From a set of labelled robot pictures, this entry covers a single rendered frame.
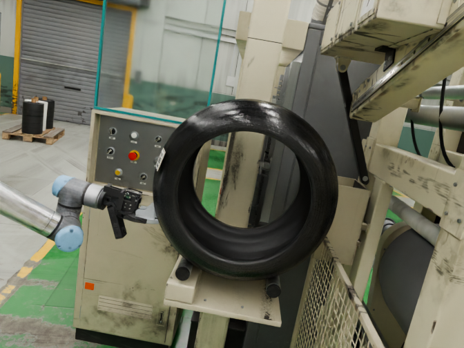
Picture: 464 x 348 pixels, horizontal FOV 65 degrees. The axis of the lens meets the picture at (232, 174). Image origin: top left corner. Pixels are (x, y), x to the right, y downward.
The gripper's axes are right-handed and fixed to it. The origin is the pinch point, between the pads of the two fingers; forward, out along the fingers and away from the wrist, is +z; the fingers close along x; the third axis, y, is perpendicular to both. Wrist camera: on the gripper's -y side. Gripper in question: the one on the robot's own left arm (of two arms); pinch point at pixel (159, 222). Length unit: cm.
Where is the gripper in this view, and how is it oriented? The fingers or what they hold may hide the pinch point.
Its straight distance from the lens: 121.6
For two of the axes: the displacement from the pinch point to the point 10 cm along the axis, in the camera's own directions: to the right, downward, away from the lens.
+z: 9.6, 3.0, 0.0
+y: 2.9, -9.3, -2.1
